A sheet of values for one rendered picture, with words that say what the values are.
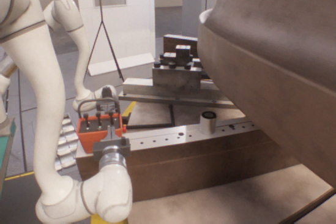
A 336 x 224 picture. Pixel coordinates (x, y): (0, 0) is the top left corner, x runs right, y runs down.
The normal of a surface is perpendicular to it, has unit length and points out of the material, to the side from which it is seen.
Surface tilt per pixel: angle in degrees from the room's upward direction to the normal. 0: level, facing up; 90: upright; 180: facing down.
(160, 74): 90
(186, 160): 90
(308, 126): 90
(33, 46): 92
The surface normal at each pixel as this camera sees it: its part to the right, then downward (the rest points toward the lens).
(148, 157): 0.23, 0.45
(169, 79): -0.16, 0.46
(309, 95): -0.92, 0.18
